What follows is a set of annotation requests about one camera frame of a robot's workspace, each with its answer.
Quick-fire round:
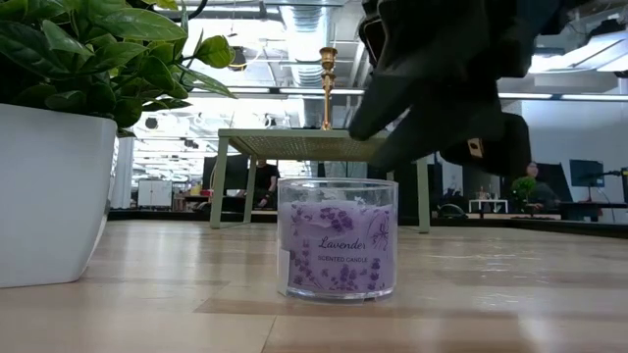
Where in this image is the white cabinet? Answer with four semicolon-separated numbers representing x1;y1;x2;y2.
136;177;175;209

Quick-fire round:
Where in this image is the person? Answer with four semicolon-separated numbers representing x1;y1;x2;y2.
252;158;283;210
519;161;561;213

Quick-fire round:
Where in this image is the green perforated metal shelf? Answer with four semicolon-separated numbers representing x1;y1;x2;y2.
209;127;432;235

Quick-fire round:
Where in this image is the small green plant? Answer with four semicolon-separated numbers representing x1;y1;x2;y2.
509;176;538;203

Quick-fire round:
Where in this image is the lavender candle glass jar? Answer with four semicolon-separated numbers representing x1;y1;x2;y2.
276;176;400;303

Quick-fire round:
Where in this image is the black aluminium rig frame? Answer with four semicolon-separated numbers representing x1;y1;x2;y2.
107;208;628;240

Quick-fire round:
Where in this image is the white table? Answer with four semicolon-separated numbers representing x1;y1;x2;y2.
467;197;510;215

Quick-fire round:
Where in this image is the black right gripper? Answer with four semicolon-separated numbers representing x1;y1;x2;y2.
347;0;533;178

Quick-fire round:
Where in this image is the black monitor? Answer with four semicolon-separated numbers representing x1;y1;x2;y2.
201;155;250;193
568;158;606;189

